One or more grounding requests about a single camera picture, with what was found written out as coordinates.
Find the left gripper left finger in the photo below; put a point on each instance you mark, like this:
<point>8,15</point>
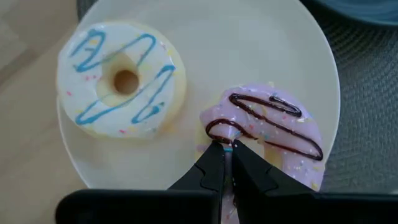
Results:
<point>186,205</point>

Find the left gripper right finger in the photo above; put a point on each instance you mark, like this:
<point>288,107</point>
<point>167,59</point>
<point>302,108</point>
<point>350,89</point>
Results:
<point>280,205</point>

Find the pink iced donut chocolate drizzle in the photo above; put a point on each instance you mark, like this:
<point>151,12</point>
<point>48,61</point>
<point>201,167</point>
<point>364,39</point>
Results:
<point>280,137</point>

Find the white iced donut blue drizzle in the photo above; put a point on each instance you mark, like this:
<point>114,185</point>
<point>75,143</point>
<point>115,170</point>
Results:
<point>93,102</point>

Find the grey round woven placemat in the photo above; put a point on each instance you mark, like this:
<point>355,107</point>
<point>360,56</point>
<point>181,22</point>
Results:
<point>367,109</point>

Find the white round plate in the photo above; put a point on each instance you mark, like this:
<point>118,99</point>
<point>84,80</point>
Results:
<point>236,49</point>

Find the black round plate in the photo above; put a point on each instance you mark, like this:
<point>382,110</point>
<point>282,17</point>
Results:
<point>367,9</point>

